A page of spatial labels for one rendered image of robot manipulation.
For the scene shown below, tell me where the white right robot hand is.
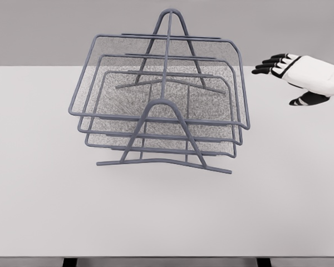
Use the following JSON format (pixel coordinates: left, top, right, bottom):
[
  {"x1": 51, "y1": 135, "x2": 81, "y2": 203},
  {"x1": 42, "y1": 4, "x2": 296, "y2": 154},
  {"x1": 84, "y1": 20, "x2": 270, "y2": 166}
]
[{"x1": 251, "y1": 52, "x2": 334, "y2": 107}]

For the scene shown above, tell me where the grey mesh folder tray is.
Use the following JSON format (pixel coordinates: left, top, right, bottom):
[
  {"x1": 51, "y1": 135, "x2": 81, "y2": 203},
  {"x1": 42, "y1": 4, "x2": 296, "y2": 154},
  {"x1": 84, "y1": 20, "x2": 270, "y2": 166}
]
[
  {"x1": 83, "y1": 70, "x2": 237, "y2": 157},
  {"x1": 67, "y1": 33, "x2": 252, "y2": 131},
  {"x1": 77, "y1": 53, "x2": 244, "y2": 146}
]

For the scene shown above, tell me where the grey wire rack frame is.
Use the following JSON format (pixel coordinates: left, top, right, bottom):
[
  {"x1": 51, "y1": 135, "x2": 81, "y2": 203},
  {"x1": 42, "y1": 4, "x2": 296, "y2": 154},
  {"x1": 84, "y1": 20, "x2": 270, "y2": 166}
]
[{"x1": 96, "y1": 8, "x2": 233, "y2": 175}]

